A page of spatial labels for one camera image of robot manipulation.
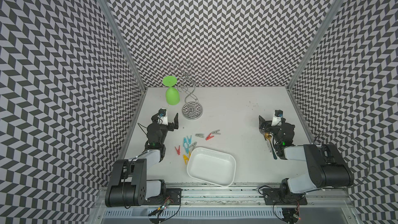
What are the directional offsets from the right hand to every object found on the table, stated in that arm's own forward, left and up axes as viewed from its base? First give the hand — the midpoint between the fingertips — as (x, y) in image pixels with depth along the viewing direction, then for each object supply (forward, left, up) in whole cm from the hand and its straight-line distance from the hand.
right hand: (267, 117), depth 91 cm
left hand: (0, +57, +6) cm, 58 cm away
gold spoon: (-9, -1, -7) cm, 12 cm away
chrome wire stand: (+12, +46, +19) cm, 52 cm away
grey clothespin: (-6, +30, -8) cm, 32 cm away
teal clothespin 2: (-11, +46, -8) cm, 48 cm away
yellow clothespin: (-21, +47, -8) cm, 53 cm away
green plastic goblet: (+6, +55, +13) cm, 57 cm away
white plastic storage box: (-25, +33, -9) cm, 43 cm away
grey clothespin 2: (-7, +40, -9) cm, 42 cm away
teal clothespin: (-13, +48, -10) cm, 51 cm away
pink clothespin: (-17, +52, -8) cm, 56 cm away
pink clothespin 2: (-8, +34, -9) cm, 36 cm away
